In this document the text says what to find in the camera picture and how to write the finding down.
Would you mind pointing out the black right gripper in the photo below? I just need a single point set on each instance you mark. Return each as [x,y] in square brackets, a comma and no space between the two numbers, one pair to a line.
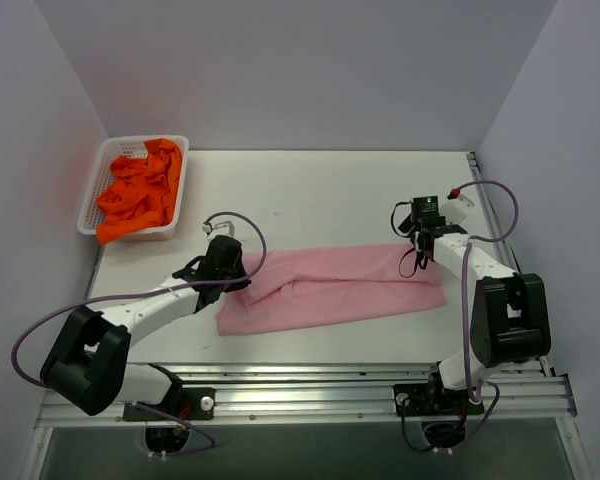
[419,245]

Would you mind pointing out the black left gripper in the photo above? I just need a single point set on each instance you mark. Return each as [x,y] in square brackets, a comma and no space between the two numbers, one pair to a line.
[237,280]

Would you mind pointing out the pink t-shirt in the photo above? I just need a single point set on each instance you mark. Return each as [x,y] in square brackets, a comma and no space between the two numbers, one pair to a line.
[315,287]

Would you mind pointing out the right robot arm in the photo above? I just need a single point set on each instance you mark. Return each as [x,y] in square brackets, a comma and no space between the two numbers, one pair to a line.
[503,312]

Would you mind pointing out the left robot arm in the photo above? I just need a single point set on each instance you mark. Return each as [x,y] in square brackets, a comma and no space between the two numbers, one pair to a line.
[88,363]

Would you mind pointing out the orange t-shirt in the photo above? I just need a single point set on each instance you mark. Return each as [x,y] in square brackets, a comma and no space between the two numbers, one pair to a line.
[144,192]

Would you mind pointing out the white plastic basket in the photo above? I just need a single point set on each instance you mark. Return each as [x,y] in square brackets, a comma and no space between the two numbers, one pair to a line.
[101,178]

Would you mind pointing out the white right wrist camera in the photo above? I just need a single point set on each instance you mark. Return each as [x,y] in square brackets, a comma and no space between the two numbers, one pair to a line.
[457,208]

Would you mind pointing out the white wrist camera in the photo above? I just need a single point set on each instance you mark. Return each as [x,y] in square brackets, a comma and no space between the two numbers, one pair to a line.
[223,228]
[457,208]

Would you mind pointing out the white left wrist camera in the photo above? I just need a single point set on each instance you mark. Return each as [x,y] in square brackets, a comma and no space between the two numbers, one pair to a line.
[223,228]

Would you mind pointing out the aluminium mounting rail frame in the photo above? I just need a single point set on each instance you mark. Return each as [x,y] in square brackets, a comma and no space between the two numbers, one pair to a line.
[296,199]

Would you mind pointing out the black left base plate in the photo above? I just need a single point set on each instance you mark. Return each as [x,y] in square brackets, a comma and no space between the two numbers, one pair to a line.
[188,403]

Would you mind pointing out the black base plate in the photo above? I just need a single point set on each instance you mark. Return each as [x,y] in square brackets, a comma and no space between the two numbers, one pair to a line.
[188,403]
[423,400]

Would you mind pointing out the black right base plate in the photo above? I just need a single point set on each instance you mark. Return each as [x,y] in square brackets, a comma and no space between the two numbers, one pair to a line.
[423,400]

